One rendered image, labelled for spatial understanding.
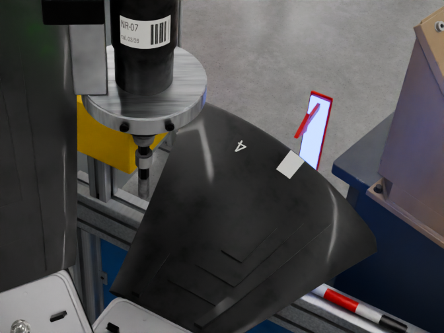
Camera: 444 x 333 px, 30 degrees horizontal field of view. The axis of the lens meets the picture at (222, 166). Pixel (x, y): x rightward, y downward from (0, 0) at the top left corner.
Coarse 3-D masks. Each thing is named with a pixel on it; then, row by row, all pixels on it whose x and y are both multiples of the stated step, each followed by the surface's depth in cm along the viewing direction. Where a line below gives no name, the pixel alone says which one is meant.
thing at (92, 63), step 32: (64, 0) 39; (96, 0) 40; (96, 32) 41; (96, 64) 43; (192, 64) 47; (96, 96) 44; (128, 96) 44; (160, 96) 45; (192, 96) 45; (128, 128) 44; (160, 128) 44
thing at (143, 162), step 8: (136, 152) 50; (144, 152) 49; (152, 152) 50; (136, 160) 50; (144, 160) 50; (152, 160) 50; (144, 168) 50; (144, 176) 51; (144, 184) 51; (144, 192) 52
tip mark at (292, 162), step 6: (288, 156) 80; (294, 156) 81; (282, 162) 80; (288, 162) 80; (294, 162) 80; (300, 162) 80; (276, 168) 79; (282, 168) 79; (288, 168) 79; (294, 168) 80; (288, 174) 79
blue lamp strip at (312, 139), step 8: (312, 96) 87; (312, 104) 87; (320, 104) 87; (328, 104) 86; (320, 112) 88; (312, 120) 89; (320, 120) 88; (312, 128) 90; (320, 128) 89; (304, 136) 91; (312, 136) 90; (320, 136) 90; (304, 144) 92; (312, 144) 91; (320, 144) 91; (304, 152) 92; (312, 152) 92; (312, 160) 93
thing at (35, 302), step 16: (64, 272) 57; (16, 288) 57; (32, 288) 57; (48, 288) 57; (64, 288) 57; (0, 304) 57; (16, 304) 57; (32, 304) 57; (48, 304) 57; (64, 304) 57; (80, 304) 57; (0, 320) 57; (32, 320) 57; (48, 320) 57; (64, 320) 57; (80, 320) 57
